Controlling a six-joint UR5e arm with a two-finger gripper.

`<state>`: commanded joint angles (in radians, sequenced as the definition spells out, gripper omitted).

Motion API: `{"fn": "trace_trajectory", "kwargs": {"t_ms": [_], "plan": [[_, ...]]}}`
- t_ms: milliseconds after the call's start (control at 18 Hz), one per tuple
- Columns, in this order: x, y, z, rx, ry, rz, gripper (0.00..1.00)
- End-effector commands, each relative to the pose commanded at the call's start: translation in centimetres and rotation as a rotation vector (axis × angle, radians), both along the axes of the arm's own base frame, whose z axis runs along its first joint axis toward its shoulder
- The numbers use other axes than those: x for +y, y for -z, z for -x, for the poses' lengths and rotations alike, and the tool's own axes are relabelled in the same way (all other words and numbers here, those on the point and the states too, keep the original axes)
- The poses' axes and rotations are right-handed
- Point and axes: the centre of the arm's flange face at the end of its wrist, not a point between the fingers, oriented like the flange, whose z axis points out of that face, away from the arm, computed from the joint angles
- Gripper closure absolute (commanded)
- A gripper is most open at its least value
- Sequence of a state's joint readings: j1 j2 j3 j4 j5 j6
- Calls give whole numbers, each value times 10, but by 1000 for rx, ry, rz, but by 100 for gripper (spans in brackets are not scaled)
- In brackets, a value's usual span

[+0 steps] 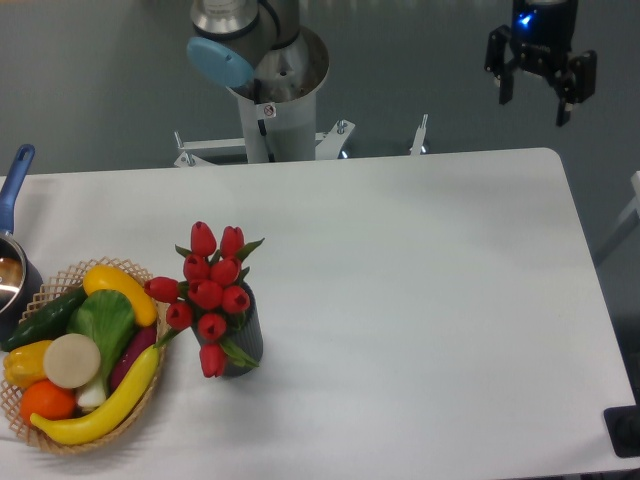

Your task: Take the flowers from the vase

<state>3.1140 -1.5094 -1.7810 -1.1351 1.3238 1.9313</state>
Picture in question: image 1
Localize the yellow squash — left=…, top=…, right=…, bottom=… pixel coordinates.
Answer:
left=82, top=265, right=157, bottom=327

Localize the yellow bell pepper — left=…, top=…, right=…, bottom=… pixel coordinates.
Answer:
left=3, top=340, right=53, bottom=389

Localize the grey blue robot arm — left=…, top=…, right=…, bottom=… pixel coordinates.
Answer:
left=187, top=1, right=597, bottom=126

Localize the white frame at right edge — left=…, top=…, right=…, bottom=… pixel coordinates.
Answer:
left=592, top=170, right=640, bottom=266

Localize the black device at table corner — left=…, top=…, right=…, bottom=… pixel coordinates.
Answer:
left=603, top=405, right=640, bottom=458

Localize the purple sweet potato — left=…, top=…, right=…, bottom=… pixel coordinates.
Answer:
left=109, top=326, right=157, bottom=393

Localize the blue handled saucepan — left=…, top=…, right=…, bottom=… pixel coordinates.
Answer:
left=1, top=144, right=42, bottom=341

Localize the dark grey ribbed vase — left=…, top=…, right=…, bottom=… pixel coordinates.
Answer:
left=192, top=282, right=264, bottom=378

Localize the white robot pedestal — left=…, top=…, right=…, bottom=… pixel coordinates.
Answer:
left=225, top=79, right=319, bottom=164

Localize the green cucumber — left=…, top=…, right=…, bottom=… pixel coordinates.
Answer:
left=1, top=287, right=87, bottom=352

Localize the woven wicker basket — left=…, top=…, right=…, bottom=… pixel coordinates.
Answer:
left=1, top=257, right=166, bottom=455

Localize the red tulip bouquet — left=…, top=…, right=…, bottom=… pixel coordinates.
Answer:
left=144, top=221, right=262, bottom=347

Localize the yellow banana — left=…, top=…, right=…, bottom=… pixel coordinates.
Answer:
left=30, top=346, right=160, bottom=446

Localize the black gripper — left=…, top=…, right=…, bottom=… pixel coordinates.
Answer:
left=484, top=0, right=597, bottom=126

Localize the orange fruit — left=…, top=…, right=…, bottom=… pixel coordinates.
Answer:
left=20, top=380, right=76, bottom=425

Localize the beige round disc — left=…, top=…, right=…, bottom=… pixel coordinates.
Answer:
left=43, top=333, right=101, bottom=389

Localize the green bok choy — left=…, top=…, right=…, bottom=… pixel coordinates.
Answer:
left=66, top=290, right=136, bottom=413

